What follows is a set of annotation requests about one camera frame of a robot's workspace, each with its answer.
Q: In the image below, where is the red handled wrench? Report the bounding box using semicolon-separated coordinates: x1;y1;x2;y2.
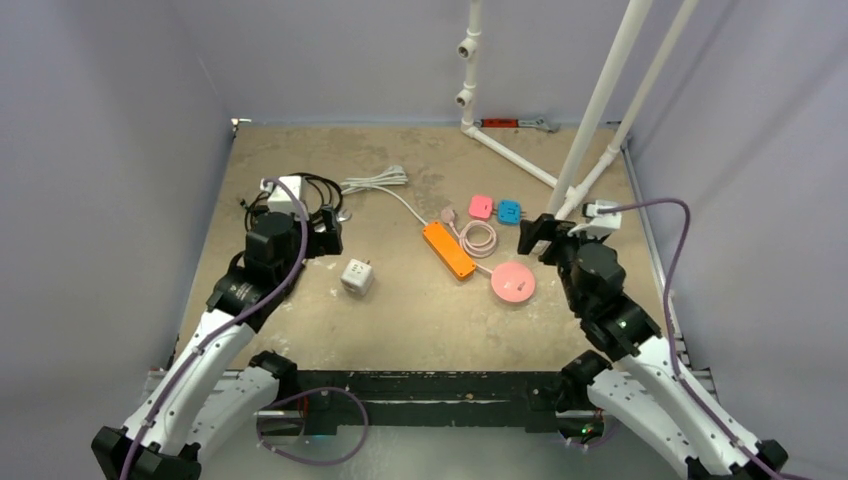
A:
473;117;560;133

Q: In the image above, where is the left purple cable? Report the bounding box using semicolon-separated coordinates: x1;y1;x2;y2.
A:
119;177;370;480

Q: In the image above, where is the white pipe frame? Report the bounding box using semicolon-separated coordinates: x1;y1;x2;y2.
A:
454;0;700;223

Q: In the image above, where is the purple cable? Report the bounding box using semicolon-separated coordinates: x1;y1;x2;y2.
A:
569;197;816;480
119;177;370;480

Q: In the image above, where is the pink plug adapter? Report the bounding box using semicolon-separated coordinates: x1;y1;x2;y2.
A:
467;195;494;221

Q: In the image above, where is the blue plug adapter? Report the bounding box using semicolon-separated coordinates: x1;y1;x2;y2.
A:
496;199;525;225

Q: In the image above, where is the pink round socket base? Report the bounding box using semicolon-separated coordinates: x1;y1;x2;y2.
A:
490;261;537;304

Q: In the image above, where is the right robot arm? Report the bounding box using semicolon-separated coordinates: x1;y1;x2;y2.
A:
517;214;789;479

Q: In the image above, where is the orange power strip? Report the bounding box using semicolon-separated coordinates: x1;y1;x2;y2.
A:
422;221;476;281

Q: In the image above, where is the black coiled cable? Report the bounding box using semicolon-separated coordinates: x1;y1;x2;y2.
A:
241;173;346;240

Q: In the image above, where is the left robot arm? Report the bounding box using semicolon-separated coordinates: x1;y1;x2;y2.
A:
91;206;343;479

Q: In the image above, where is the silver open-end wrench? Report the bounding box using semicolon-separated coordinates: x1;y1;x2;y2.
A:
335;209;353;223

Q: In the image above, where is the white power cable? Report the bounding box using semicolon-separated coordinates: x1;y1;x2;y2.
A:
339;165;431;228

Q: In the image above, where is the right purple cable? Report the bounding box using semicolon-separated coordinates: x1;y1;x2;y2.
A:
569;197;816;480

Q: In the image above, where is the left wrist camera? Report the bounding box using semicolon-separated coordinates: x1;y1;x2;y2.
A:
260;175;307;215

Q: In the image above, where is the white cube socket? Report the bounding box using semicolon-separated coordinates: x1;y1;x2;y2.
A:
339;259;375;297

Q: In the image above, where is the black base beam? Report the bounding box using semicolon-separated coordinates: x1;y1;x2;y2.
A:
233;349;627;439

